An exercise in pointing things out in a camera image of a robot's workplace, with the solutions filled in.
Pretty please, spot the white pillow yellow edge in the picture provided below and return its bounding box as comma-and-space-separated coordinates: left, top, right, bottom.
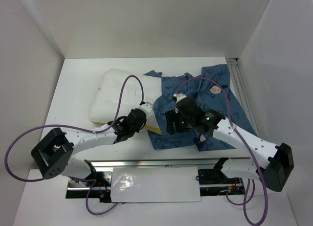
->
89, 69, 162, 123

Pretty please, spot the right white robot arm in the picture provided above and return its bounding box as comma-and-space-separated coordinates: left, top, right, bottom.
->
166, 93, 294, 192

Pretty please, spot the aluminium side rail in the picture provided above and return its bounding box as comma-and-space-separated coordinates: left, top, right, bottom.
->
226, 58, 257, 130

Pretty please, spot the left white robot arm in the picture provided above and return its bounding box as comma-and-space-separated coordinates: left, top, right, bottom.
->
31, 103, 153, 186

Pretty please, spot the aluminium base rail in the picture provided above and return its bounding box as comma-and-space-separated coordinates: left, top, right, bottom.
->
66, 159, 245, 203

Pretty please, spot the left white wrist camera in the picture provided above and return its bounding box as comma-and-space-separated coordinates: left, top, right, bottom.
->
139, 102, 153, 116

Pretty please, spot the blue cartoon print pillowcase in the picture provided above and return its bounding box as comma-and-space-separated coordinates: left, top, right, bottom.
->
143, 64, 260, 153

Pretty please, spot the white cover plate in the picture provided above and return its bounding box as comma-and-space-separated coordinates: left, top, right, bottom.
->
111, 167, 201, 203

